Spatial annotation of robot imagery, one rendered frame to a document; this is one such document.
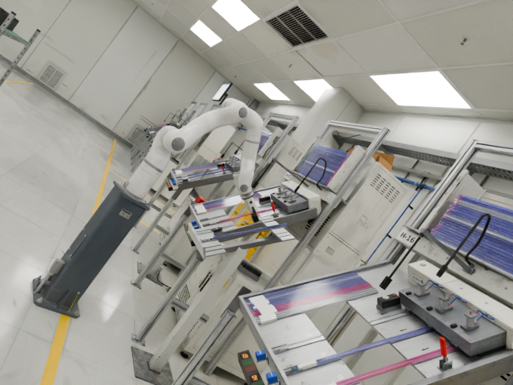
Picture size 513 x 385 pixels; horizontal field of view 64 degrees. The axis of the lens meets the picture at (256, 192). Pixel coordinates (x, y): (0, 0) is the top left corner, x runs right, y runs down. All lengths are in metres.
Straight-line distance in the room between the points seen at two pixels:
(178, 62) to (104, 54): 1.76
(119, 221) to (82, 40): 9.14
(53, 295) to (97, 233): 0.39
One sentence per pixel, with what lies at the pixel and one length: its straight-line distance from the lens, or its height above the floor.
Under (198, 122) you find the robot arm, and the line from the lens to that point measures 2.22.
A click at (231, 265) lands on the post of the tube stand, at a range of 2.20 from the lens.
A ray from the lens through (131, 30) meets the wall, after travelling 11.14.
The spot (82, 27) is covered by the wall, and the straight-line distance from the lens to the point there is 11.18.
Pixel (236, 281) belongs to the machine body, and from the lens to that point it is 2.56.
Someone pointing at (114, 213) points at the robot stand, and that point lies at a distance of 2.21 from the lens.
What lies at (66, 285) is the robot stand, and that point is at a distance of 2.37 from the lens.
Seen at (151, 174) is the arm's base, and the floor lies 0.85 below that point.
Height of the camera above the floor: 1.12
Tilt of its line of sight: 1 degrees down
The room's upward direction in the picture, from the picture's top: 36 degrees clockwise
